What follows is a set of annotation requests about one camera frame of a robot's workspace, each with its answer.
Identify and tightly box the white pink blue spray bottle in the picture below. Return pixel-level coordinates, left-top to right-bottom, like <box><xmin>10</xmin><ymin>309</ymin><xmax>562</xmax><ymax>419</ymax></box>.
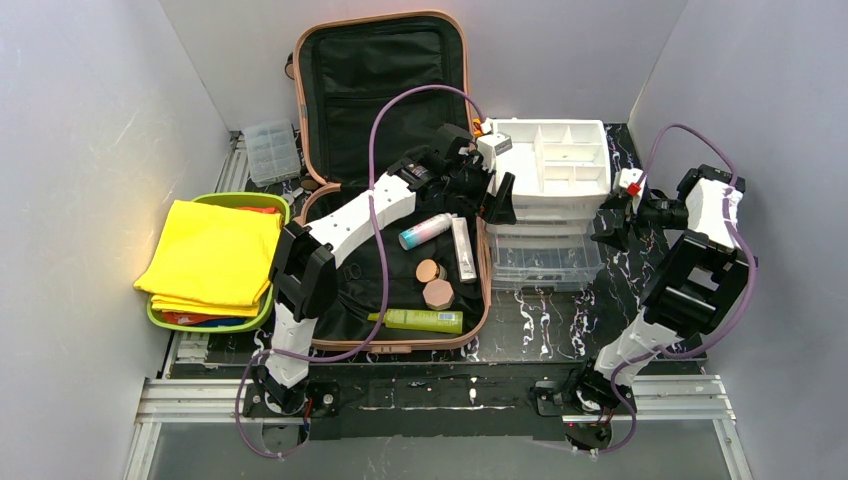
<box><xmin>398</xmin><ymin>213</ymin><xmax>457</xmax><ymax>250</ymax></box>

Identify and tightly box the clear plastic drawer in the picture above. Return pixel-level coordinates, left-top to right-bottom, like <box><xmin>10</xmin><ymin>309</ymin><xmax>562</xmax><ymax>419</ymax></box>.
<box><xmin>488</xmin><ymin>233</ymin><xmax>605</xmax><ymax>292</ymax></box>

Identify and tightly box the white divided organizer box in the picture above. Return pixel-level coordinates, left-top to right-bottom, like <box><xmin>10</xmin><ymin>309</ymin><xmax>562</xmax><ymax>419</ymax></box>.
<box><xmin>487</xmin><ymin>118</ymin><xmax>612</xmax><ymax>237</ymax></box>

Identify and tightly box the pink hard shell suitcase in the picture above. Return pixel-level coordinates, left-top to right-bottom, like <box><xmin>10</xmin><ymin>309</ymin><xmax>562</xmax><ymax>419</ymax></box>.
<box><xmin>292</xmin><ymin>12</ymin><xmax>491</xmax><ymax>352</ymax></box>

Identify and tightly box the lime green plastic basin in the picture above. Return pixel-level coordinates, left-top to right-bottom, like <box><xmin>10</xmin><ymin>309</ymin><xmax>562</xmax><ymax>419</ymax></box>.
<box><xmin>145</xmin><ymin>192</ymin><xmax>293</xmax><ymax>335</ymax></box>

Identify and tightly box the yellow cloth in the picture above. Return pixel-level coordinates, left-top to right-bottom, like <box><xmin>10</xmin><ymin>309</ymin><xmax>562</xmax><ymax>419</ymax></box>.
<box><xmin>132</xmin><ymin>199</ymin><xmax>286</xmax><ymax>319</ymax></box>

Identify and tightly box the red white tie-dye cloth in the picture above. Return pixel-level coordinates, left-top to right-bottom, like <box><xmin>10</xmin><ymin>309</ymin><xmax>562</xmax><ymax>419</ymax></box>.
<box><xmin>160</xmin><ymin>205</ymin><xmax>283</xmax><ymax>327</ymax></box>

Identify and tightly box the blue towel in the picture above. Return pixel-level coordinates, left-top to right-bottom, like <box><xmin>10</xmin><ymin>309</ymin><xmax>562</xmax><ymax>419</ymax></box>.
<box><xmin>193</xmin><ymin>317</ymin><xmax>246</xmax><ymax>328</ymax></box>

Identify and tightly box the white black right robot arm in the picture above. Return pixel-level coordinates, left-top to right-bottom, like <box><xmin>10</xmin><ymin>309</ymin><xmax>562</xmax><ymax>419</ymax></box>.
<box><xmin>569</xmin><ymin>165</ymin><xmax>750</xmax><ymax>413</ymax></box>

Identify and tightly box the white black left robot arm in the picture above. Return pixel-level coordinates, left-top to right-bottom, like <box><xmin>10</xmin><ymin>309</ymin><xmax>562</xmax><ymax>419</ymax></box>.
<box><xmin>251</xmin><ymin>124</ymin><xmax>516</xmax><ymax>405</ymax></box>

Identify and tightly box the round gold black jar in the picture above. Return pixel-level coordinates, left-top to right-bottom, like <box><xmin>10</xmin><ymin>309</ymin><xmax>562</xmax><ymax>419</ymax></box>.
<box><xmin>415</xmin><ymin>259</ymin><xmax>447</xmax><ymax>283</ymax></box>

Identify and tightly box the pink octagonal compact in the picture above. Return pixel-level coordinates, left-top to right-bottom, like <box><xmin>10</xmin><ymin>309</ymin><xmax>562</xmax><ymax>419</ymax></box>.
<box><xmin>422</xmin><ymin>279</ymin><xmax>455</xmax><ymax>311</ymax></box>

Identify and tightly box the yellow green spray bottle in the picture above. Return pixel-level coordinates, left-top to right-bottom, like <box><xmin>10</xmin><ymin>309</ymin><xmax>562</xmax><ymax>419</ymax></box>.
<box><xmin>383</xmin><ymin>309</ymin><xmax>464</xmax><ymax>334</ymax></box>

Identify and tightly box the clear screw assortment box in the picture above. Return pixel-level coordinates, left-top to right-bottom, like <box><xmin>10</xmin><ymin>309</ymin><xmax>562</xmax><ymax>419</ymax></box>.
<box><xmin>243</xmin><ymin>119</ymin><xmax>301</xmax><ymax>187</ymax></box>

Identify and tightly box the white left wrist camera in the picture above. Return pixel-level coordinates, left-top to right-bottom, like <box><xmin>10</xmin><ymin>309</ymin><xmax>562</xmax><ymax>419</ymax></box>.
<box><xmin>476</xmin><ymin>132</ymin><xmax>513</xmax><ymax>172</ymax></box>

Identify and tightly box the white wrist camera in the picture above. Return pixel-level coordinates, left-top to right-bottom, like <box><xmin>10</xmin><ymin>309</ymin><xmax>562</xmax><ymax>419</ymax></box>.
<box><xmin>476</xmin><ymin>132</ymin><xmax>513</xmax><ymax>172</ymax></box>
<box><xmin>613</xmin><ymin>168</ymin><xmax>646</xmax><ymax>213</ymax></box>

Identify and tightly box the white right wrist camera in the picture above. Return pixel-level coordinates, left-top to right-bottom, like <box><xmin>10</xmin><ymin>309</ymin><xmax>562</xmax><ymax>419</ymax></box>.
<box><xmin>613</xmin><ymin>168</ymin><xmax>646</xmax><ymax>213</ymax></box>

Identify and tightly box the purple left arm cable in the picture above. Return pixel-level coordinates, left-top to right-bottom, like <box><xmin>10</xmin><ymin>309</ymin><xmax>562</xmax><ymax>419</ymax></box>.
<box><xmin>235</xmin><ymin>84</ymin><xmax>488</xmax><ymax>461</ymax></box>

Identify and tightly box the aluminium base frame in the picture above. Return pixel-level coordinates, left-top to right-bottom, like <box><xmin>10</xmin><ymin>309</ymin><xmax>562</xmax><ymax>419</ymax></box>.
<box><xmin>122</xmin><ymin>132</ymin><xmax>757</xmax><ymax>480</ymax></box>

